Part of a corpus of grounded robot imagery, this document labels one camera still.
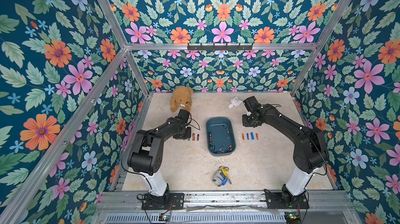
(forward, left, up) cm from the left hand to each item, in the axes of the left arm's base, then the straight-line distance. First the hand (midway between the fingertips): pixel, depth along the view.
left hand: (187, 134), depth 96 cm
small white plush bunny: (+22, -34, +2) cm, 41 cm away
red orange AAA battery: (-4, -35, -2) cm, 35 cm away
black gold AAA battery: (-2, -7, -1) cm, 7 cm away
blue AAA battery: (-5, -38, -2) cm, 38 cm away
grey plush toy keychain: (-28, -18, +3) cm, 33 cm away
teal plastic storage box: (-3, -21, -1) cm, 21 cm away
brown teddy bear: (+16, +2, +15) cm, 22 cm away
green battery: (-3, -1, -1) cm, 3 cm away
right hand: (+1, -37, +8) cm, 38 cm away
